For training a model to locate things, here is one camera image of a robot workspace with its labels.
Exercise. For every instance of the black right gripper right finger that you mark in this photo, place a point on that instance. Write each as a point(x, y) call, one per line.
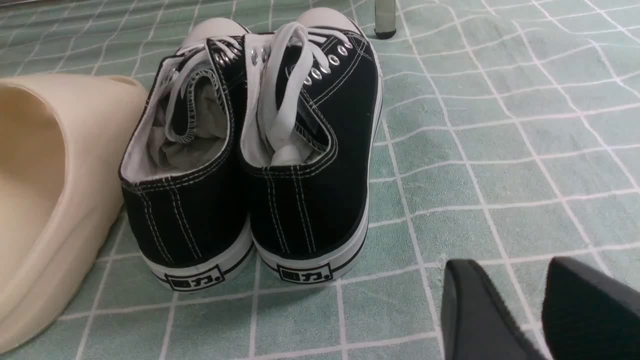
point(588, 315)

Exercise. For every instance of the black canvas sneaker right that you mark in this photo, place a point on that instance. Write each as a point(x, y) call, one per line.
point(314, 101)

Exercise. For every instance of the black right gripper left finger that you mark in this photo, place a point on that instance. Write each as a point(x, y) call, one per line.
point(475, 322)

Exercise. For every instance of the black canvas sneaker left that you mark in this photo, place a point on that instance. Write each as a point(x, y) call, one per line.
point(181, 180)

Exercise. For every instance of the metal shoe rack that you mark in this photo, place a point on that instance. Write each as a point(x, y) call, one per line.
point(385, 19)

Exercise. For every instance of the cream slide sandal right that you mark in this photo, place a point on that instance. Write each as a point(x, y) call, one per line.
point(63, 136)

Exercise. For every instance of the black canvas sneaker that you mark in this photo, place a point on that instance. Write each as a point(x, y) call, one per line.
point(314, 101)
point(181, 180)

